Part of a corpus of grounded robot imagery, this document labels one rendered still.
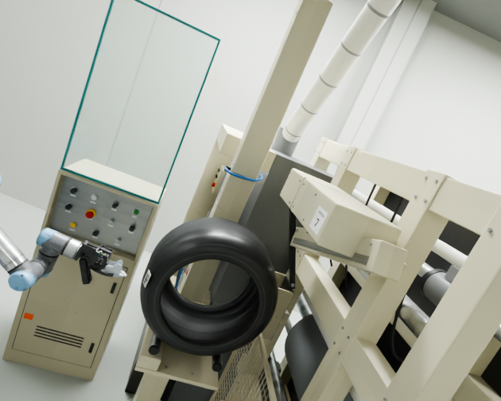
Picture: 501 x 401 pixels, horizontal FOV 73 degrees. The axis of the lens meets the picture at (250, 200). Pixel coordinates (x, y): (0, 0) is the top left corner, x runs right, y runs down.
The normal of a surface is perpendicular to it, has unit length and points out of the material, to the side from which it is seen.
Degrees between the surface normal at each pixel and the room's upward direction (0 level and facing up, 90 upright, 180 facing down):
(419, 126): 90
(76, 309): 90
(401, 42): 90
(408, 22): 90
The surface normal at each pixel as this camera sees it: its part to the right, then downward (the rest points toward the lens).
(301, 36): 0.11, 0.27
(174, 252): -0.30, -0.41
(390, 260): 0.22, -0.02
